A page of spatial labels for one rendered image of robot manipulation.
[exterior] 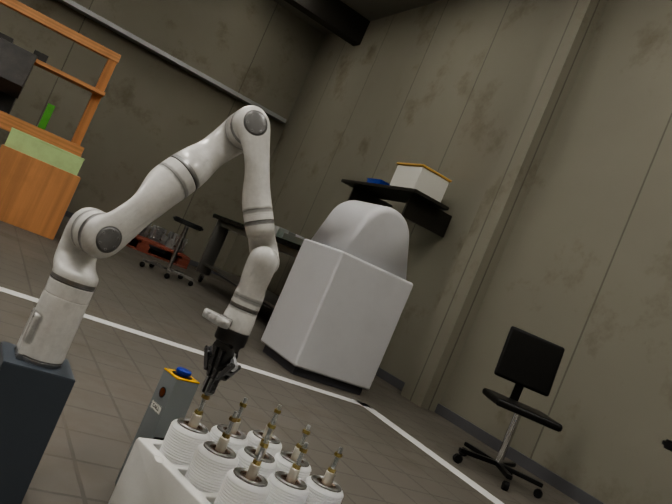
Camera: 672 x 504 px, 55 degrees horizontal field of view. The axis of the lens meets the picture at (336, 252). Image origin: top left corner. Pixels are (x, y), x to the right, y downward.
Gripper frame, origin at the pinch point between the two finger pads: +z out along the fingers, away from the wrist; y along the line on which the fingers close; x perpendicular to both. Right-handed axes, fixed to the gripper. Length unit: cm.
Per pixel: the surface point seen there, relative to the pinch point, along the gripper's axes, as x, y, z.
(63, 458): 8.9, 31.9, 35.2
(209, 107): -395, 790, -203
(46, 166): -112, 493, -25
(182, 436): 3.6, -2.9, 11.6
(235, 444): -10.7, -4.2, 11.2
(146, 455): 7.6, 1.2, 18.7
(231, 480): 4.1, -23.8, 11.0
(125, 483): 7.6, 4.2, 27.0
